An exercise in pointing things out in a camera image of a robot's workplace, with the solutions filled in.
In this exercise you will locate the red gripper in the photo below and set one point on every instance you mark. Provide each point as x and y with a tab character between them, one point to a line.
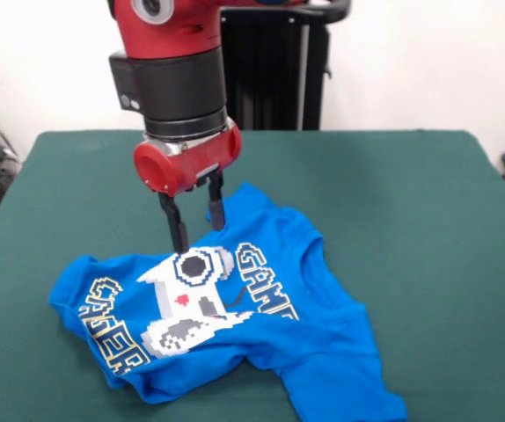
191	165

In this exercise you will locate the blue game-controller print t-shirt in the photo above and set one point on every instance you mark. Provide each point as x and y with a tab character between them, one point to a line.
301	343

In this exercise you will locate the dark green table cloth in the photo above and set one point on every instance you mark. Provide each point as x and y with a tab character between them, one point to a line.
411	220

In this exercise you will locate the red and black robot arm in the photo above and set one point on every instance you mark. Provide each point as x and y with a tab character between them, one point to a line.
173	66

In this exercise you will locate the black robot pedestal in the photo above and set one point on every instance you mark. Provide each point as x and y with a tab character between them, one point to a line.
279	66

